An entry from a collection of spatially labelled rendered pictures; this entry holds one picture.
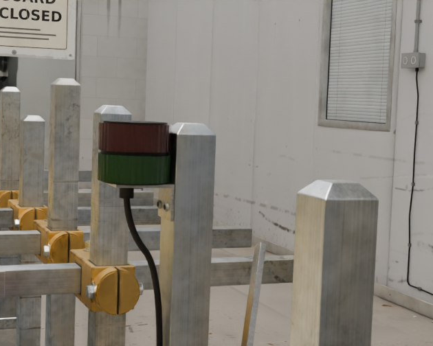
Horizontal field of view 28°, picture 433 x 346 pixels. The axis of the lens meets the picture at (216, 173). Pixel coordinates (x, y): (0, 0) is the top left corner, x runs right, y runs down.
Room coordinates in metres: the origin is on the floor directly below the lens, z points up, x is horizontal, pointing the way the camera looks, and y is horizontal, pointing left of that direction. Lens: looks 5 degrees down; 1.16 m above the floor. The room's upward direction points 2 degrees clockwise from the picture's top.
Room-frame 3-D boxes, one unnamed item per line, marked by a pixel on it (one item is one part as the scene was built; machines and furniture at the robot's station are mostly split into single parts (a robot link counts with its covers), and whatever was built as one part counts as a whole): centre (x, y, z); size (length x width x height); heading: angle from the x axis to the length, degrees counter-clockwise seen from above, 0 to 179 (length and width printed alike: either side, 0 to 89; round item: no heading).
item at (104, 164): (0.71, 0.07, 1.10); 0.06 x 0.06 x 0.02
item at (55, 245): (1.21, 0.22, 0.95); 0.14 x 0.06 x 0.05; 22
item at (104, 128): (0.71, 0.07, 1.13); 0.06 x 0.06 x 0.02
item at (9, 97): (1.65, 0.40, 0.93); 0.04 x 0.04 x 0.48; 22
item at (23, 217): (1.44, 0.31, 0.95); 0.14 x 0.06 x 0.05; 22
